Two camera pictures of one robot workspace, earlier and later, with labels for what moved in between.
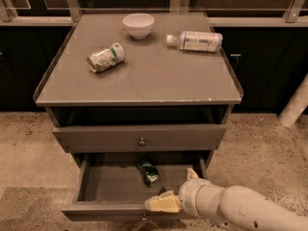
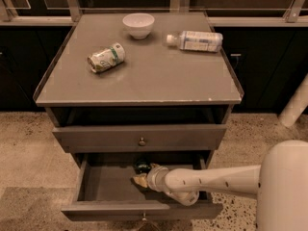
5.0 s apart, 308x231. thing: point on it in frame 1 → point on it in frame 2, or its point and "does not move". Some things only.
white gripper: x=189 y=192 → x=154 y=178
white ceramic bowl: x=140 y=25 does not move
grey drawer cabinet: x=140 y=94 does not move
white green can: x=107 y=58 does not move
